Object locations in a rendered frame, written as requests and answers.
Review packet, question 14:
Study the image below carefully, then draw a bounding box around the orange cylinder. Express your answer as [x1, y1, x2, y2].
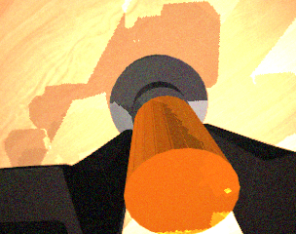
[124, 96, 240, 234]

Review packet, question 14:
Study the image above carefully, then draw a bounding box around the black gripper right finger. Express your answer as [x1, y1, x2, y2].
[203, 124, 296, 234]

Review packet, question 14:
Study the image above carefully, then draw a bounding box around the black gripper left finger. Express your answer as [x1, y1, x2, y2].
[0, 130, 132, 234]

